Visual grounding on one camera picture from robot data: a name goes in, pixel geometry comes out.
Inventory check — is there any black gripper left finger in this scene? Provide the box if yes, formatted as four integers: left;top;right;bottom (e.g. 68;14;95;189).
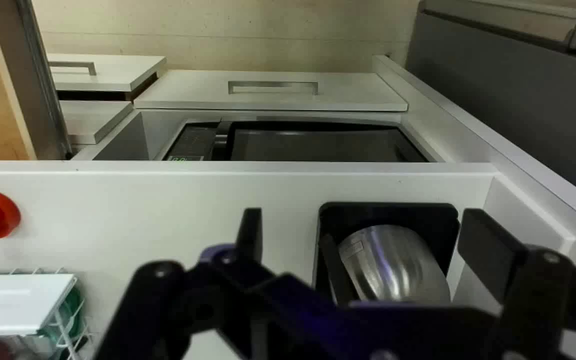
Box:
95;205;344;360

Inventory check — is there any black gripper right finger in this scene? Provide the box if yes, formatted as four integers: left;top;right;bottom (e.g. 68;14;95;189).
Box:
457;205;576;360

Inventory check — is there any stainless steel coffee carafe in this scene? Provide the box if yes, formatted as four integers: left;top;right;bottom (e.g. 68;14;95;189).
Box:
336;221;452;306

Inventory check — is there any white and blue packet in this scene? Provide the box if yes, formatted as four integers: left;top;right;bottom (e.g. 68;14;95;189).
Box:
0;272;78;340

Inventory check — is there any gray panel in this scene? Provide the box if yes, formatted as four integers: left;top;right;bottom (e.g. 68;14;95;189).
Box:
404;8;576;209

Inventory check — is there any white wire rack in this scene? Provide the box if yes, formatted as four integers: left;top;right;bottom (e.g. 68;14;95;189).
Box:
0;265;93;360

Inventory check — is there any small white recessed-handle lid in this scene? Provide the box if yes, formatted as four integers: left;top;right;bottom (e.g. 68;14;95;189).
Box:
47;51;171;93

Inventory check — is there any gray door frame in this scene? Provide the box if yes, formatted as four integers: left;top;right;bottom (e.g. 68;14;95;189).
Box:
0;0;73;162

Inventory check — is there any large white recessed-handle lid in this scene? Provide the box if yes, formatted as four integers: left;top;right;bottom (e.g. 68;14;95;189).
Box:
133;67;410;114

